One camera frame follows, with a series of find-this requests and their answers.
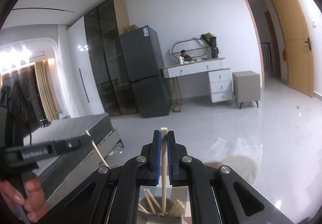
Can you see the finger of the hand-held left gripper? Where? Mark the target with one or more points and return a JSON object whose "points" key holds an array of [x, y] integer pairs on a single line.
{"points": [[75, 144]]}

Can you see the person's left hand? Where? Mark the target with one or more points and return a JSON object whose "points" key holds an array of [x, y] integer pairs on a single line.
{"points": [[35, 196]]}

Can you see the white dressing table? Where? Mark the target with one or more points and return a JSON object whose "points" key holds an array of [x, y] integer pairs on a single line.
{"points": [[221, 85]]}

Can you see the dark glass display cabinet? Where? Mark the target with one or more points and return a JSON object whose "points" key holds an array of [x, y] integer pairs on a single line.
{"points": [[110, 62]]}

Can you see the red fire extinguisher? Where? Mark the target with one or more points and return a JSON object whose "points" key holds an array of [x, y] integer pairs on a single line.
{"points": [[284, 55]]}

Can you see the dark grey refrigerator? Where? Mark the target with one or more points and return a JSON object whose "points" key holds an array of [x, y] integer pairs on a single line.
{"points": [[146, 70]]}

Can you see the oval vanity mirror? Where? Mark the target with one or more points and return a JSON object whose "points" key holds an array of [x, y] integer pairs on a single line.
{"points": [[193, 46]]}

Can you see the long bamboo chopstick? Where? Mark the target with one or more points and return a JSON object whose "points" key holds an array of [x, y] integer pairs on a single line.
{"points": [[164, 163], [96, 149]]}

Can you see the bundle of bamboo chopsticks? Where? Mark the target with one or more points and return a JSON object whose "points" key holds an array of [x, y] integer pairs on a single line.
{"points": [[151, 201]]}

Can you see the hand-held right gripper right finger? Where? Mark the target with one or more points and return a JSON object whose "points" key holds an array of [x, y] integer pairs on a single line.
{"points": [[171, 161]]}

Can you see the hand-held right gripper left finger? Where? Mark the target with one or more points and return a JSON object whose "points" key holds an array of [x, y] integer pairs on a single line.
{"points": [[156, 161]]}

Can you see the light grey bed frame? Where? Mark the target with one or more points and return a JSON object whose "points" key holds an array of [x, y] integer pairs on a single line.
{"points": [[83, 171]]}

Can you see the grey and white utensil holder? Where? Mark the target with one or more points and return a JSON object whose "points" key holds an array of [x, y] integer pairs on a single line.
{"points": [[151, 220]]}

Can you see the cardboard box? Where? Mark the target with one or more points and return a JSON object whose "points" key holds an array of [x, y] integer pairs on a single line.
{"points": [[133, 28]]}

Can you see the beige curtain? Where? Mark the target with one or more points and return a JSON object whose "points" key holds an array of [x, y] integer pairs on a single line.
{"points": [[47, 88]]}

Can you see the grey nightstand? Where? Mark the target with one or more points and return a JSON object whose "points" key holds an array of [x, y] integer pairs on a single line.
{"points": [[246, 85]]}

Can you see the light wood cabinet panel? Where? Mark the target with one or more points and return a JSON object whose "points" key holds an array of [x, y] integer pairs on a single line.
{"points": [[122, 15]]}

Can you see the small black object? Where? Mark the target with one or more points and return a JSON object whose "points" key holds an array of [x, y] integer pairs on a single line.
{"points": [[45, 123]]}

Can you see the dark glass balcony door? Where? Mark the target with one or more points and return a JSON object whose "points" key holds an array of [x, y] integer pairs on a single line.
{"points": [[30, 80]]}

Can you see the stair railing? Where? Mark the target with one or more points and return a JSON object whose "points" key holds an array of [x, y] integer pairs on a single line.
{"points": [[266, 57]]}

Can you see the white wardrobe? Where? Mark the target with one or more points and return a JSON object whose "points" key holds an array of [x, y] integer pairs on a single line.
{"points": [[80, 70]]}

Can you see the light wood door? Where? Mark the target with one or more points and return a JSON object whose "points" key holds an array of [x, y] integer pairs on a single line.
{"points": [[294, 37]]}

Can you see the light wood door frame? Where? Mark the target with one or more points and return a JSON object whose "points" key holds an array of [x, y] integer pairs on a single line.
{"points": [[249, 17]]}

